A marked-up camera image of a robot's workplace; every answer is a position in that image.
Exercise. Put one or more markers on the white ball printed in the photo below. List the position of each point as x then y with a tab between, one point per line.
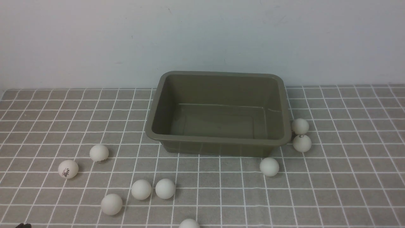
302	143

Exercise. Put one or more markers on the grey checked tablecloth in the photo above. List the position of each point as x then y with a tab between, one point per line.
353	175

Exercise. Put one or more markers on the white ball bottom edge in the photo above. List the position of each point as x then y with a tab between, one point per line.
189	223

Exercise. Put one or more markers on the white ball red logo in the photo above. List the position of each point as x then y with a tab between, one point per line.
68	169

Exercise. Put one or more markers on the olive green plastic bin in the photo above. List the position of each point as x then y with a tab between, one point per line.
220	113

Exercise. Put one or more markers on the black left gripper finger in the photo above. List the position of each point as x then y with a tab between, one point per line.
22	225

